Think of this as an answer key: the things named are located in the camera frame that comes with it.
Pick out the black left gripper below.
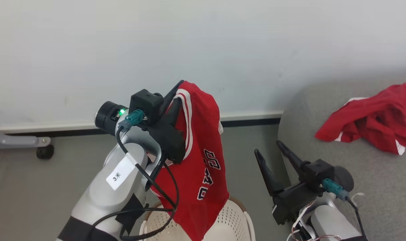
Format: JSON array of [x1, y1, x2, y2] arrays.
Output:
[[146, 80, 187, 164]]

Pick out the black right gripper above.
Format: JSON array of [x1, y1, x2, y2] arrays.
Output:
[[255, 140, 324, 226]]

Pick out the red basketball jersey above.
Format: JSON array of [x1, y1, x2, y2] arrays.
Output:
[[149, 80, 230, 241]]

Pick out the red shorts with white stripes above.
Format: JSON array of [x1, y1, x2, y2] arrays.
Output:
[[315, 83, 406, 156]]

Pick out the grey fabric sofa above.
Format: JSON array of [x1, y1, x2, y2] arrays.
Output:
[[277, 77, 406, 241]]

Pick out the white and black baseboard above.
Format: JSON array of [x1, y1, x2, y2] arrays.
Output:
[[0, 111, 284, 138]]

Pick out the white perforated laundry basket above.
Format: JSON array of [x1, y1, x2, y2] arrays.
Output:
[[139, 197, 256, 241]]

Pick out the black caster wheel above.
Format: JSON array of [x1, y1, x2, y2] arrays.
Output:
[[36, 145, 55, 160]]

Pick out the grey metal stand leg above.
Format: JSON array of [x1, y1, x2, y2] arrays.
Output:
[[0, 124, 52, 150]]

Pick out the white paper cable label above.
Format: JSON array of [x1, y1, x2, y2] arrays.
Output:
[[106, 154, 138, 191]]

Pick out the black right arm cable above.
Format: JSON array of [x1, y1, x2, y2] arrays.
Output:
[[344, 197, 368, 239]]

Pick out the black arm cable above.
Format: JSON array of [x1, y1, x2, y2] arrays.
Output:
[[344, 197, 368, 239], [92, 127, 180, 241]]

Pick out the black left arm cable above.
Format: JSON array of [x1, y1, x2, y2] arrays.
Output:
[[92, 127, 180, 241]]

